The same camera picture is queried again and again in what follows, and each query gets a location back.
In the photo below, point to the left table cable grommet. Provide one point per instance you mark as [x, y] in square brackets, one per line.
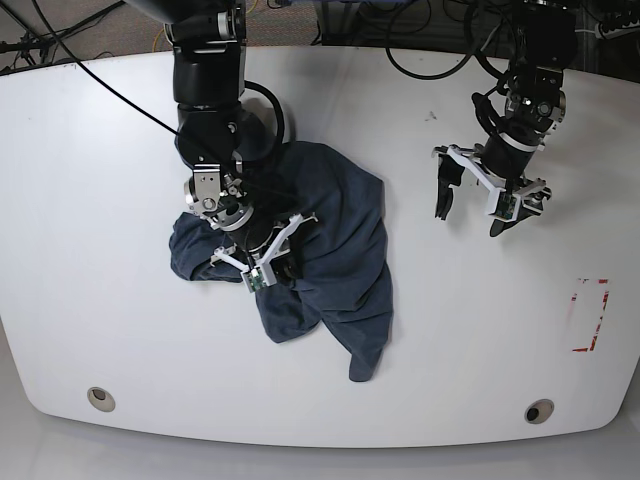
[101, 399]

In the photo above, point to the red tape rectangle marking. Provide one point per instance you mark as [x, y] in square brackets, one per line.
[587, 308]

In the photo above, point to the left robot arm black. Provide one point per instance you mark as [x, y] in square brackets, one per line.
[535, 105]

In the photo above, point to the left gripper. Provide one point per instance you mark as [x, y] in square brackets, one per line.
[499, 163]

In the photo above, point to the black tripod legs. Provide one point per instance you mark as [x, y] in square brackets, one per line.
[35, 46]

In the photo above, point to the dark blue T-shirt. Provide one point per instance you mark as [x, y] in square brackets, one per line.
[345, 280]

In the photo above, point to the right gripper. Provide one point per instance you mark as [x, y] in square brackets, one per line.
[255, 238]

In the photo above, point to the table cable grommet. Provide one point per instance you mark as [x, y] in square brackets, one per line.
[101, 399]
[539, 411]

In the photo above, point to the white power strip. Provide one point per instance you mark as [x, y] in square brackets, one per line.
[617, 24]

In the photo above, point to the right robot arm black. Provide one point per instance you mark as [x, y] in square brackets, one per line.
[229, 132]

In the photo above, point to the right table cable grommet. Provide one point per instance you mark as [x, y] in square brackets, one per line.
[539, 411]

